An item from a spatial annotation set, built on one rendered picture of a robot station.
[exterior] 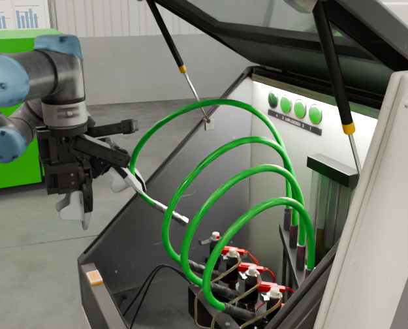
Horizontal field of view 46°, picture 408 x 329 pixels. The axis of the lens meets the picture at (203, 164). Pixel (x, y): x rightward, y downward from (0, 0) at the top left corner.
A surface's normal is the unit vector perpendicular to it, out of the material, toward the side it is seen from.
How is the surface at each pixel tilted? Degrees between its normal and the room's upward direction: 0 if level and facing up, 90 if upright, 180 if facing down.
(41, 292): 0
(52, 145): 90
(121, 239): 90
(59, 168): 90
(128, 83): 90
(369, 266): 76
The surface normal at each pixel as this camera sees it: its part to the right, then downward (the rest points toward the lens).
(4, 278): 0.00, -0.94
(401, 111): -0.87, -0.07
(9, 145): 0.09, 0.35
